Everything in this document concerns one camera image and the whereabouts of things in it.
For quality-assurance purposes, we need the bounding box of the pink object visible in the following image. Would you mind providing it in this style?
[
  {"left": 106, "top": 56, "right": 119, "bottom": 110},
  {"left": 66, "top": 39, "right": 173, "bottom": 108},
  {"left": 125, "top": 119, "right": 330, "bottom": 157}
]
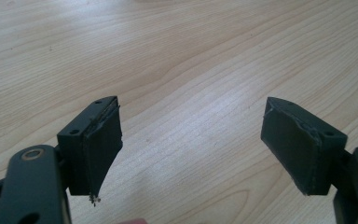
[{"left": 117, "top": 217, "right": 150, "bottom": 224}]

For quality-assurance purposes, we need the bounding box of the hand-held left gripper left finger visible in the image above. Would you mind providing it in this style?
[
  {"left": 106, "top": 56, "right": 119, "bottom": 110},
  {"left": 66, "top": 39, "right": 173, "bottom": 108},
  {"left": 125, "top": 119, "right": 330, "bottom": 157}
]
[{"left": 56, "top": 95, "right": 124, "bottom": 207}]

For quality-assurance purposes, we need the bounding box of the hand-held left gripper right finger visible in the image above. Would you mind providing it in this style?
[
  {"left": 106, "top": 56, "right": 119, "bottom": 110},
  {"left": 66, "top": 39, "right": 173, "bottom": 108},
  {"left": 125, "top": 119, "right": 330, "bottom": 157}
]
[{"left": 260, "top": 96, "right": 349, "bottom": 197}]

